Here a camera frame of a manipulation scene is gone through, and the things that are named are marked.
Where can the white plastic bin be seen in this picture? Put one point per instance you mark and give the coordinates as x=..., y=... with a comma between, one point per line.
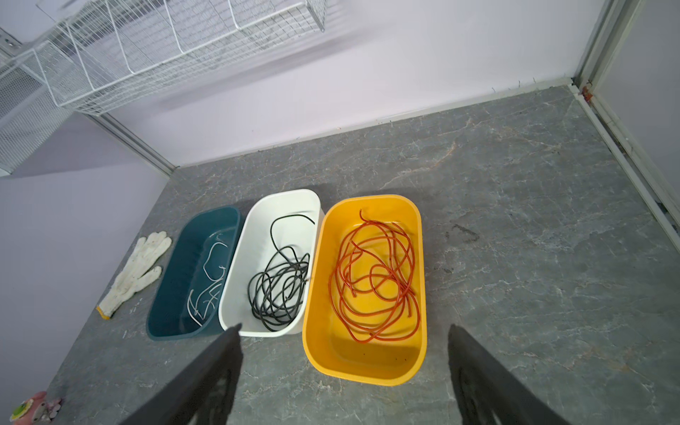
x=269, y=279

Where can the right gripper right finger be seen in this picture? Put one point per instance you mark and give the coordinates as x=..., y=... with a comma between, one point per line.
x=486, y=392

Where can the small white mesh basket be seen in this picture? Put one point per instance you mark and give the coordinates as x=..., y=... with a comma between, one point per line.
x=29, y=115

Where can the long white wire basket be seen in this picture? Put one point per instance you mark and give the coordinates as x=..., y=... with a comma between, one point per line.
x=112, y=53

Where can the white knit glove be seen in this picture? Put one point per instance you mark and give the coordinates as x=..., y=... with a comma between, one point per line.
x=139, y=272

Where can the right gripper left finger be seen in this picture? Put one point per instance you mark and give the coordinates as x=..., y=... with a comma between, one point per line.
x=204, y=392

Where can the yellow plastic bin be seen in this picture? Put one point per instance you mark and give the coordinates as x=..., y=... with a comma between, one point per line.
x=366, y=312

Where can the teal plastic bin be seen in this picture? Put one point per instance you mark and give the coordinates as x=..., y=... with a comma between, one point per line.
x=186, y=302

